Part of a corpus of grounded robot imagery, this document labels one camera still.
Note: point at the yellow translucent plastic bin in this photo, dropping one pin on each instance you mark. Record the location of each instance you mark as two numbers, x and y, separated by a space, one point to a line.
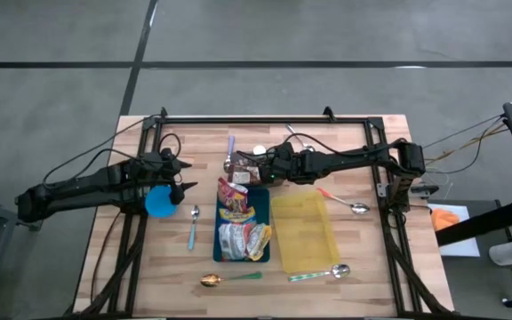
305 231

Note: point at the yellow blue ramen pack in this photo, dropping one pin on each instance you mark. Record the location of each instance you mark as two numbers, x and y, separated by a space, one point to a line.
237 216

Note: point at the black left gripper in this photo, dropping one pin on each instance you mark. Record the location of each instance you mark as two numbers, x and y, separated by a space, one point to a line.
156 180

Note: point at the blue round bowl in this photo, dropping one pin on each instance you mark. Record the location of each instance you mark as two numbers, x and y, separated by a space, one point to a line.
158 204

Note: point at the red ramen noodle pack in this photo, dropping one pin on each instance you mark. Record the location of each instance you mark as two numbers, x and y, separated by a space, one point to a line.
233 193

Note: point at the dark grey translucent bin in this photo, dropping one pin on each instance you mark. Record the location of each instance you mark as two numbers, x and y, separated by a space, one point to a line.
234 159

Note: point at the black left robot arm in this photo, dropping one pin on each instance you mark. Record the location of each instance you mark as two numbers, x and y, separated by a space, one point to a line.
82 189

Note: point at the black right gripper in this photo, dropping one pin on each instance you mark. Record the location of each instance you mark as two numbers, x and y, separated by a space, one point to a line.
282 169

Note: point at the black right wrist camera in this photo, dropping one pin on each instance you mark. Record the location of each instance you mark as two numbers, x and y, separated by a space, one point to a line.
285 150

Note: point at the yellow ramen noodle pack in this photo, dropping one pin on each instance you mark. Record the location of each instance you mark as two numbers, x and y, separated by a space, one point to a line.
259 237

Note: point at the teal blue plastic bin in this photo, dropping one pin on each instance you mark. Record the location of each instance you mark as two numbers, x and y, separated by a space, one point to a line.
262 200

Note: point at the white paper sheet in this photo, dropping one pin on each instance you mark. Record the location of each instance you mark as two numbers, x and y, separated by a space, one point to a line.
460 246

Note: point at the black aluminium table frame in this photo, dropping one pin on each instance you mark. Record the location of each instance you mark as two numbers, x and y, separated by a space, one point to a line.
260 120

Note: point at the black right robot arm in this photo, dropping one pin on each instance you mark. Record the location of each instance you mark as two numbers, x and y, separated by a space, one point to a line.
349 159

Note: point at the white red ramen pack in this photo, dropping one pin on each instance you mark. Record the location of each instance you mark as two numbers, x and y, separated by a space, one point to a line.
231 240

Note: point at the orange object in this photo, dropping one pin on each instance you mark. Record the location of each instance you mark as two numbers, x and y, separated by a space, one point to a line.
443 219

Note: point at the silver spice packet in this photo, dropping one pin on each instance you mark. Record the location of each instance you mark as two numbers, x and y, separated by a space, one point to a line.
241 177

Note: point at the all-metal silver spoon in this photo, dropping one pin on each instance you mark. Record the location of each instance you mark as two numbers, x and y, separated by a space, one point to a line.
292 132

